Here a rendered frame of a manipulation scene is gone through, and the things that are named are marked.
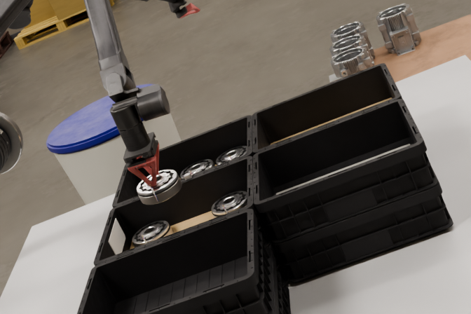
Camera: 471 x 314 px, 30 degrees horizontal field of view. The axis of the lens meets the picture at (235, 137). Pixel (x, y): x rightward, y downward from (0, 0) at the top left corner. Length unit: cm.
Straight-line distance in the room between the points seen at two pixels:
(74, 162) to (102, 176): 14
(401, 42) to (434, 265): 304
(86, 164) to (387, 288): 217
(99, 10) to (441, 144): 99
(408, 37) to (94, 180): 196
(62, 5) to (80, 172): 742
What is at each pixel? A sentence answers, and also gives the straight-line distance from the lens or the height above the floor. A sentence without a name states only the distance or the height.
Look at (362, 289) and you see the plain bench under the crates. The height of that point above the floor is 70.
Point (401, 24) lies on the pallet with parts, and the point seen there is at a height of 30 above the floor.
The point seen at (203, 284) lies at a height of 83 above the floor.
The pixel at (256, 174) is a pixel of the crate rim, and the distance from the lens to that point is 211.
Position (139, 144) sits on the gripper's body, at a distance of 199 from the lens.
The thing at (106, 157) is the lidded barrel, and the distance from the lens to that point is 382.
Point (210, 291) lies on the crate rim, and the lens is 172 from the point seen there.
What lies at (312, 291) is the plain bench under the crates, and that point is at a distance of 202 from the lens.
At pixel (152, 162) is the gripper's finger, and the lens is 199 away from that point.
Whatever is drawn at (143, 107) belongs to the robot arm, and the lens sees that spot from 196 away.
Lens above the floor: 173
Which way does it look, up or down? 20 degrees down
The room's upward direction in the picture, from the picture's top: 24 degrees counter-clockwise
